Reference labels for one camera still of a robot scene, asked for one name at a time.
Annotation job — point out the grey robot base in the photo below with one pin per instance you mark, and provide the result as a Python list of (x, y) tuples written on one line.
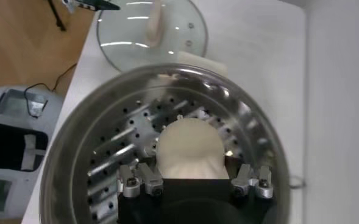
[(2, 146)]

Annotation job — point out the white steamed baozi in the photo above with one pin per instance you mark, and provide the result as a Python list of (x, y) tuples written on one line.
[(191, 146)]

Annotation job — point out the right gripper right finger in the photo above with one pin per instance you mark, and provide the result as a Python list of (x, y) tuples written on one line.
[(264, 182)]

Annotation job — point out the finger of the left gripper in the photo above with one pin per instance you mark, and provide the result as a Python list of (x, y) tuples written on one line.
[(97, 5)]

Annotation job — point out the round glass pot lid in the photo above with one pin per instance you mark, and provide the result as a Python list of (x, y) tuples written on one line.
[(130, 51)]

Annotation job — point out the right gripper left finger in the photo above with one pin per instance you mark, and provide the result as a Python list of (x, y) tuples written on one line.
[(150, 179)]

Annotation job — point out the stainless steel steamer basket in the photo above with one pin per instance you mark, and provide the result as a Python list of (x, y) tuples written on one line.
[(75, 146)]

